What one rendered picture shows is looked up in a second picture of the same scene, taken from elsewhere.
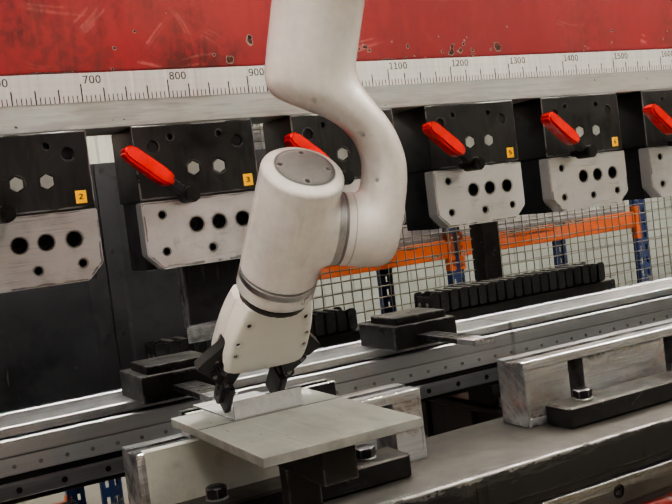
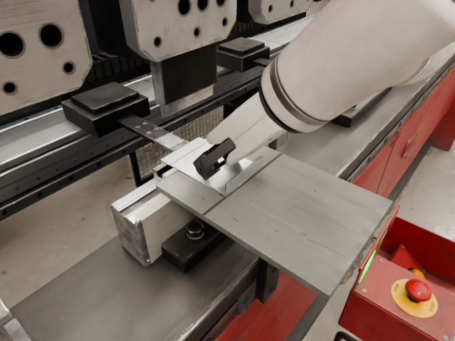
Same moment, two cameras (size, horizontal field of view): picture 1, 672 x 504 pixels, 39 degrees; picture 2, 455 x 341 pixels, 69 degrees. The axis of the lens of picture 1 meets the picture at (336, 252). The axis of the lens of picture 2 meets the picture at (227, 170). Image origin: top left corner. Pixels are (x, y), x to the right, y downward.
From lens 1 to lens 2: 78 cm
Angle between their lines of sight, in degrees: 39
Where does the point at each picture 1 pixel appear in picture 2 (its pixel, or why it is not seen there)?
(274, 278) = (334, 109)
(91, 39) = not seen: outside the picture
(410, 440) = (281, 149)
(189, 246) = (177, 34)
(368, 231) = (439, 57)
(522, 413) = not seen: hidden behind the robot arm
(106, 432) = (66, 156)
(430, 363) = (248, 73)
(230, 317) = (251, 130)
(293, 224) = (412, 61)
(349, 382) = not seen: hidden behind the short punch
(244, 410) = (231, 187)
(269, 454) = (328, 285)
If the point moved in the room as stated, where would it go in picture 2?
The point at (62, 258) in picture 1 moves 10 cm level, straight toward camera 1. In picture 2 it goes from (40, 65) to (82, 114)
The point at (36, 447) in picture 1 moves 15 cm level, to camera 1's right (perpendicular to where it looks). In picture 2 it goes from (11, 180) to (105, 162)
